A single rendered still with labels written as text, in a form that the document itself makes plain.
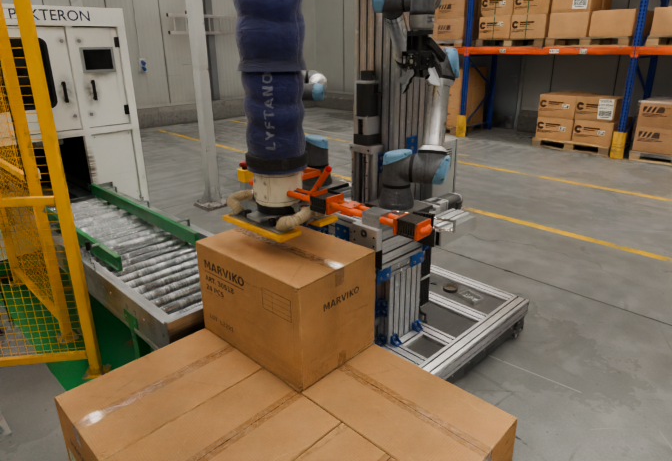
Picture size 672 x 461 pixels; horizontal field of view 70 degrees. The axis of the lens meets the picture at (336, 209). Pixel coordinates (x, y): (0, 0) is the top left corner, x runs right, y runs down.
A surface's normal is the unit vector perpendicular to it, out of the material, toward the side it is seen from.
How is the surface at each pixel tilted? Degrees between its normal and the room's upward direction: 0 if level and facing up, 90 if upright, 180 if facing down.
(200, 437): 0
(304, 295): 90
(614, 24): 93
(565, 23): 90
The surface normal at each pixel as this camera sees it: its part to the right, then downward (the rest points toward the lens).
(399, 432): -0.01, -0.95
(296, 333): -0.67, 0.25
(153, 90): 0.69, 0.22
